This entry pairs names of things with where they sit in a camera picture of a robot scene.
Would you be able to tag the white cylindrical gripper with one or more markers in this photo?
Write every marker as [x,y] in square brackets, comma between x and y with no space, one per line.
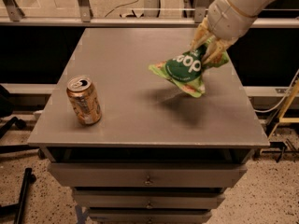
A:
[228,20]

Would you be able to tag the green rice chip bag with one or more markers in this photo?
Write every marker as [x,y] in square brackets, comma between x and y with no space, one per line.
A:
[186,70]

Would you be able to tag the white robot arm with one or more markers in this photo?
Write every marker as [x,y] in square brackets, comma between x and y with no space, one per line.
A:
[250,7]

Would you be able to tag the orange soda can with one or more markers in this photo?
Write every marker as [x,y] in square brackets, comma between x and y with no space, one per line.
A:
[82,95]

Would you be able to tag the grey drawer cabinet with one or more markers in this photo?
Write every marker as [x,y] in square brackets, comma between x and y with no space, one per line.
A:
[157,155]

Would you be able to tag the black chair base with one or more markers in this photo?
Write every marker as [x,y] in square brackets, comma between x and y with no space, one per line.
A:
[6,110]

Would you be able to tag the black metal floor stand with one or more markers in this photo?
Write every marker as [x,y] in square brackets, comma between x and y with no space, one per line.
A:
[17,209]

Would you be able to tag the yellow metal frame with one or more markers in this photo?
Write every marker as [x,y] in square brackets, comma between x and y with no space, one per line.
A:
[280,118]

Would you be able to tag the grey metal railing frame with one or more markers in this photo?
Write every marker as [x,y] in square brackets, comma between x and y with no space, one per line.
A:
[103,13]

